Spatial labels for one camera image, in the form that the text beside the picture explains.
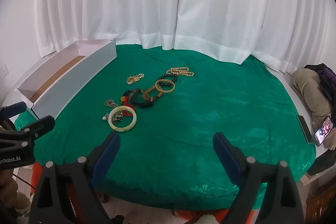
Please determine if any dark phone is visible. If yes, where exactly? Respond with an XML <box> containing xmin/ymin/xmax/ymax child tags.
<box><xmin>296</xmin><ymin>115</ymin><xmax>316</xmax><ymax>145</ymax></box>

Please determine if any person in beige clothes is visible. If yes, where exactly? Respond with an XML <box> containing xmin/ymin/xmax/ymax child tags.
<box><xmin>291</xmin><ymin>69</ymin><xmax>332</xmax><ymax>130</ymax></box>

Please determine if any orange patterned cloth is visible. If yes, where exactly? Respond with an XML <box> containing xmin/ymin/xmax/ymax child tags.
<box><xmin>31</xmin><ymin>163</ymin><xmax>263</xmax><ymax>224</ymax></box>

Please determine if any person's left forearm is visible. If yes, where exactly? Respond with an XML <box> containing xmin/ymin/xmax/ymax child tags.
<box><xmin>0</xmin><ymin>168</ymin><xmax>20</xmax><ymax>214</ymax></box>

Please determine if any green velvet cloth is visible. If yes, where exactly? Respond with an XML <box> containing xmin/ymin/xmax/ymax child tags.
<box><xmin>14</xmin><ymin>43</ymin><xmax>319</xmax><ymax>212</ymax></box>

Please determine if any smartphone with lit screen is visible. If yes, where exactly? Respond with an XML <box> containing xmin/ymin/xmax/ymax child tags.
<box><xmin>314</xmin><ymin>116</ymin><xmax>334</xmax><ymax>147</ymax></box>

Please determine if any white curtain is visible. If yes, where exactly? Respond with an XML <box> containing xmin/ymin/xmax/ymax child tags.
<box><xmin>34</xmin><ymin>0</ymin><xmax>336</xmax><ymax>75</ymax></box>

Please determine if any wooden bead bracelet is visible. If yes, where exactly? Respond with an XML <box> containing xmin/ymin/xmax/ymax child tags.
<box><xmin>140</xmin><ymin>84</ymin><xmax>168</xmax><ymax>103</ymax></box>

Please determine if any white jade bangle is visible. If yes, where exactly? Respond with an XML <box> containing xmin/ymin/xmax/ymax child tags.
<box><xmin>108</xmin><ymin>106</ymin><xmax>138</xmax><ymax>132</ymax></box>

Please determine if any black bead bracelet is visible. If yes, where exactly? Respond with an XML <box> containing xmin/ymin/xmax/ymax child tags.
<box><xmin>157</xmin><ymin>73</ymin><xmax>178</xmax><ymax>89</ymax></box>

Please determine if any black cloth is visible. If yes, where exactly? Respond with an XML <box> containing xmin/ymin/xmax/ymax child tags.
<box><xmin>307</xmin><ymin>147</ymin><xmax>336</xmax><ymax>176</ymax></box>

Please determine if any black wrist watch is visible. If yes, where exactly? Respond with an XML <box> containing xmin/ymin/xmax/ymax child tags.
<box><xmin>126</xmin><ymin>88</ymin><xmax>155</xmax><ymax>108</ymax></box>

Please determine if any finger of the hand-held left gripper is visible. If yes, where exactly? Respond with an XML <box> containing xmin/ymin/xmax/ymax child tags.
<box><xmin>0</xmin><ymin>102</ymin><xmax>27</xmax><ymax>132</ymax></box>
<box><xmin>0</xmin><ymin>115</ymin><xmax>56</xmax><ymax>147</ymax></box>

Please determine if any gold bangle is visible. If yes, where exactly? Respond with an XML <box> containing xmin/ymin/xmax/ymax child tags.
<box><xmin>155</xmin><ymin>79</ymin><xmax>175</xmax><ymax>94</ymax></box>

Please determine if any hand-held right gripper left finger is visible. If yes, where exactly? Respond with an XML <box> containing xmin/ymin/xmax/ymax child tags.
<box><xmin>28</xmin><ymin>132</ymin><xmax>121</xmax><ymax>224</ymax></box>

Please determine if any long white cardboard box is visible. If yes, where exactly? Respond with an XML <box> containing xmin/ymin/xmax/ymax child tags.
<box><xmin>17</xmin><ymin>39</ymin><xmax>117</xmax><ymax>120</ymax></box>

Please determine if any gold bead necklace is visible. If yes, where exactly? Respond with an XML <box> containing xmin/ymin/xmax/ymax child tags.
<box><xmin>166</xmin><ymin>67</ymin><xmax>195</xmax><ymax>77</ymax></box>

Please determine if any red bead bracelet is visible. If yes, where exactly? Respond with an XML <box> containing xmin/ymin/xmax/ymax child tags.
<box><xmin>120</xmin><ymin>97</ymin><xmax>137</xmax><ymax>117</ymax></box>

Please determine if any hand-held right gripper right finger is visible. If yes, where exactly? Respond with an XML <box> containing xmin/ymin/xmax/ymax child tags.
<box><xmin>213</xmin><ymin>132</ymin><xmax>305</xmax><ymax>224</ymax></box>

